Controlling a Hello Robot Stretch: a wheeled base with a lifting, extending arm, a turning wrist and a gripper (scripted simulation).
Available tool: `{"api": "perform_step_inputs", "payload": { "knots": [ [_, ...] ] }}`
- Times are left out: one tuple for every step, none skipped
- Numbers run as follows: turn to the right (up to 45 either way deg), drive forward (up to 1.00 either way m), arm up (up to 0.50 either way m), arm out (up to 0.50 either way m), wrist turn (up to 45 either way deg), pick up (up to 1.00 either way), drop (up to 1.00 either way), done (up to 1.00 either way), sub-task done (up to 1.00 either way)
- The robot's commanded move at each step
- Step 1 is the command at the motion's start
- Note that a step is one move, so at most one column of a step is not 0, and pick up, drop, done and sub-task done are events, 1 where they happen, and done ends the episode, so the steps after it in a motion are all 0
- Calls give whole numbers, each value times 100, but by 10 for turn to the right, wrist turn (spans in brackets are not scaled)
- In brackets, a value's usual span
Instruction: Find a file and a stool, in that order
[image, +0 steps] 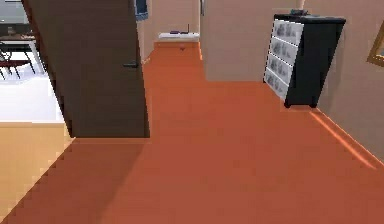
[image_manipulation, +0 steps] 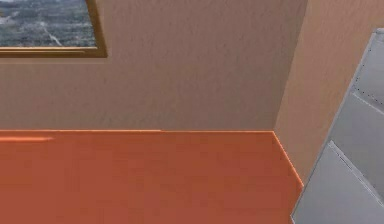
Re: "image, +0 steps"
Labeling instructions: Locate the white low table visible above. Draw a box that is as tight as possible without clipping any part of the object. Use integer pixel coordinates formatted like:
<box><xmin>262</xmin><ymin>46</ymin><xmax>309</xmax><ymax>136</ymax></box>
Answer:
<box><xmin>158</xmin><ymin>31</ymin><xmax>201</xmax><ymax>40</ymax></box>

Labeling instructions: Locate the dark brown room door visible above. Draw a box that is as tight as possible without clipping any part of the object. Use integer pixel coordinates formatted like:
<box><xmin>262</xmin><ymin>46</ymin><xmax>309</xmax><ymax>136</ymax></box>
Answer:
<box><xmin>21</xmin><ymin>0</ymin><xmax>151</xmax><ymax>139</ymax></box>

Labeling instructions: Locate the black chest of drawers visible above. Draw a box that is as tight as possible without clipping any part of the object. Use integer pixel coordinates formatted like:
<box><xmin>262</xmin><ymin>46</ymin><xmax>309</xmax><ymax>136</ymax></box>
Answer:
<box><xmin>262</xmin><ymin>13</ymin><xmax>347</xmax><ymax>109</ymax></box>

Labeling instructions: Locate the dark flat object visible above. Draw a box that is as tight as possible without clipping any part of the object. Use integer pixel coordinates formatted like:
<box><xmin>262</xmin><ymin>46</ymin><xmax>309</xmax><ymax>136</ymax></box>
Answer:
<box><xmin>289</xmin><ymin>8</ymin><xmax>310</xmax><ymax>17</ymax></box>

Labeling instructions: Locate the gold framed picture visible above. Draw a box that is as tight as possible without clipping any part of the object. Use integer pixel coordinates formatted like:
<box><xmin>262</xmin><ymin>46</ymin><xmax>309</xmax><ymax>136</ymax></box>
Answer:
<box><xmin>366</xmin><ymin>20</ymin><xmax>384</xmax><ymax>68</ymax></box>

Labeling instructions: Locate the black door handle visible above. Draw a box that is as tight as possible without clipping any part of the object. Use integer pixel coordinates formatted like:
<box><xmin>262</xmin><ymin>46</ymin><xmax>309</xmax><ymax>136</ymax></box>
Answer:
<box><xmin>122</xmin><ymin>60</ymin><xmax>140</xmax><ymax>70</ymax></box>

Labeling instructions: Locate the blue framed wall picture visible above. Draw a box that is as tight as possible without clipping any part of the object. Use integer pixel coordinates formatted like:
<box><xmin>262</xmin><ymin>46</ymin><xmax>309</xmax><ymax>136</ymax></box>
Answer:
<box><xmin>134</xmin><ymin>0</ymin><xmax>149</xmax><ymax>22</ymax></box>

